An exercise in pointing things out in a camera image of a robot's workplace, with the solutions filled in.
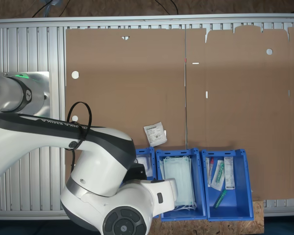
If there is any printed white cotton packet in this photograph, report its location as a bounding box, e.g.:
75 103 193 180
143 121 168 147

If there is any clear cotton packet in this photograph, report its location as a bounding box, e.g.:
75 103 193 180
136 156 153 177

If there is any brown cardboard sheet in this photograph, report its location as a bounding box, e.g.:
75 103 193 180
65 28 187 200
185 25 294 200

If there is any stack of white face masks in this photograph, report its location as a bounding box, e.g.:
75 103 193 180
159 155 197 212

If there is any red-capped swab tube packet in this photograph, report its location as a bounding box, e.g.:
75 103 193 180
205 157 215 188

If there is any blue bin with masks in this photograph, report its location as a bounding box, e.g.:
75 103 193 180
156 148 208 222

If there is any green-printed clear packet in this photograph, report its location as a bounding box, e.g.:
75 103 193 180
211 160 225 191

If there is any white printed flat packet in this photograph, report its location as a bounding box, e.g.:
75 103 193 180
224 156 236 190

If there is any green tube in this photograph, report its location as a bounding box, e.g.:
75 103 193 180
213 189 228 209

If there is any blue bin with swab packets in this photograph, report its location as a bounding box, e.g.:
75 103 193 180
201 148 254 222

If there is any chipboard wooden block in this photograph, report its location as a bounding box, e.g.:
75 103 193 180
150 198 265 235

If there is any black floor cable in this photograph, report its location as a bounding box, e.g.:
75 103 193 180
154 0 179 15
31 0 72 18

